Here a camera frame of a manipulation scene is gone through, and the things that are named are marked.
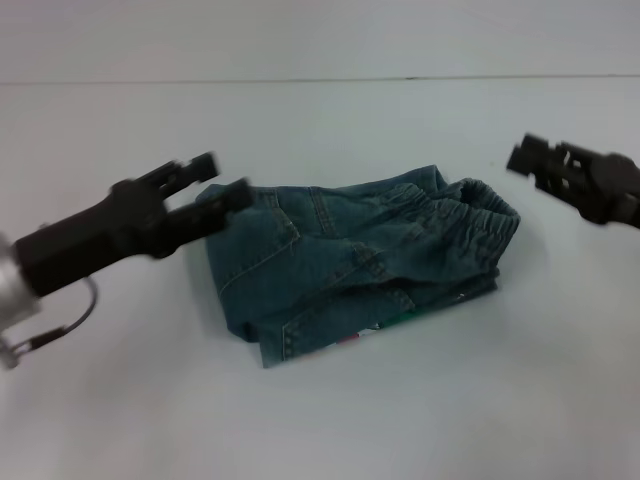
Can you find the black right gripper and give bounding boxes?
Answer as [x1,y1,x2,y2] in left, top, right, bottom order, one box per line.
[504,131,640,227]

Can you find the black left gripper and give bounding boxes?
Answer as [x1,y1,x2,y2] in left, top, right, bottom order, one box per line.
[13,151,255,297]

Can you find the blue denim shorts with print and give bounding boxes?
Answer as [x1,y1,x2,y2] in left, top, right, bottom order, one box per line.
[197,164,524,370]

